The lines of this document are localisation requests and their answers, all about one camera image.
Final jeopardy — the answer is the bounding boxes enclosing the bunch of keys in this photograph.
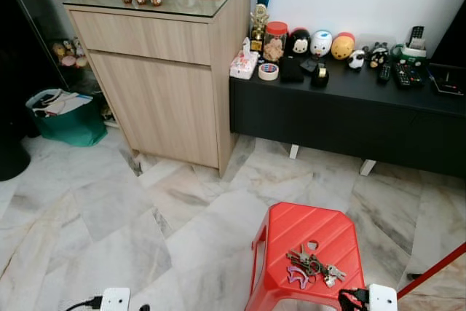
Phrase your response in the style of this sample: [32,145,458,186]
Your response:
[285,244,347,288]

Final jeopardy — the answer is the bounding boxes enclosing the flat black device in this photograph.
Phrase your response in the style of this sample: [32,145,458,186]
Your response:
[427,63,466,98]

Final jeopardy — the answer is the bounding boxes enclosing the black remote coloured buttons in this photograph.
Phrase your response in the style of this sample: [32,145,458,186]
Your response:
[392,62,427,91]

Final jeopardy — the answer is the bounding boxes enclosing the black television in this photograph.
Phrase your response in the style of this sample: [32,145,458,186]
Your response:
[433,0,466,70]

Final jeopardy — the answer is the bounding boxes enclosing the slim black remote control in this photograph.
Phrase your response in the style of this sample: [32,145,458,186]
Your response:
[376,62,393,85]

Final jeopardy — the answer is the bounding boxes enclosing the black low console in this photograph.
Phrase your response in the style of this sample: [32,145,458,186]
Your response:
[229,62,466,178]

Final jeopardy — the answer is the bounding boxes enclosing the small black figurine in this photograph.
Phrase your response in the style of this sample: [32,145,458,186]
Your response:
[367,42,390,71]

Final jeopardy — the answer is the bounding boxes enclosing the small white panda figurine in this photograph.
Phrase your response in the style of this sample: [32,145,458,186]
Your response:
[347,48,367,71]

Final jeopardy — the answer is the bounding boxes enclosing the red edged marble panel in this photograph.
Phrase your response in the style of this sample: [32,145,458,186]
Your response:
[397,243,466,311]

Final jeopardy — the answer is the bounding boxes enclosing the yellow round toy head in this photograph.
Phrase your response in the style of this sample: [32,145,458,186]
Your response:
[331,31,357,61]

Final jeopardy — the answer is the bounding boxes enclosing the black tape dispenser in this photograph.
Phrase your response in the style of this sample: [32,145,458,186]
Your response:
[310,59,331,90]

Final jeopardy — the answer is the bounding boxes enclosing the white round toy head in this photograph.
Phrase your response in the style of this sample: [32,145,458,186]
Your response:
[309,30,334,59]

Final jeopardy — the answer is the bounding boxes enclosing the red plastic stool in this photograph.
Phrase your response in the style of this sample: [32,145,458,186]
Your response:
[245,202,368,311]

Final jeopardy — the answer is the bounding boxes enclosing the black pouch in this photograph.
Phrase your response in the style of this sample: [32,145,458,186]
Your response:
[279,55,306,84]

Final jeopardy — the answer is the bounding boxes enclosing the black round toy head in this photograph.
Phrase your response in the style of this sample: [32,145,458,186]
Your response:
[285,28,312,58]

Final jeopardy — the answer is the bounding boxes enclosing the white tape roll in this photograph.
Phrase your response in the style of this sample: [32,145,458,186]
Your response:
[257,63,280,82]

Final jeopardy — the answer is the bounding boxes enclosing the red lid snack jar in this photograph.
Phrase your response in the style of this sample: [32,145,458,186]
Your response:
[263,21,289,63]

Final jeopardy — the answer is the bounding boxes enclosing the pink white tissue box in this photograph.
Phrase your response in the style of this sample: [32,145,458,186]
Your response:
[229,37,261,81]

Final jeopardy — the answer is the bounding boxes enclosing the gold trophy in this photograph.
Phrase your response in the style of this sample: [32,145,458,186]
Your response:
[250,4,271,54]

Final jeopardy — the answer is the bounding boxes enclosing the light wood cabinet glass top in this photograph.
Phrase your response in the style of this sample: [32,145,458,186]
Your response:
[63,0,253,175]

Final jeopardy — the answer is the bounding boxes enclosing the green bag with papers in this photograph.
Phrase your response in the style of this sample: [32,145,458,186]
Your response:
[26,88,108,148]

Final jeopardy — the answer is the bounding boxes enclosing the dark glass display shelf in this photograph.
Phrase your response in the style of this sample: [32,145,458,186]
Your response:
[0,0,114,126]

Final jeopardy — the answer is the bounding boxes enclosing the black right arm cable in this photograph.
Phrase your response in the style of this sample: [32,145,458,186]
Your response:
[338,288,370,311]

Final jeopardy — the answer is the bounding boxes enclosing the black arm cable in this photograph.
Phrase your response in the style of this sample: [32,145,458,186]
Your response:
[338,288,370,311]
[65,296,103,311]

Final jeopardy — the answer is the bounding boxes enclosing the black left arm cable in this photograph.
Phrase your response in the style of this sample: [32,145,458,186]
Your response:
[65,296,103,311]

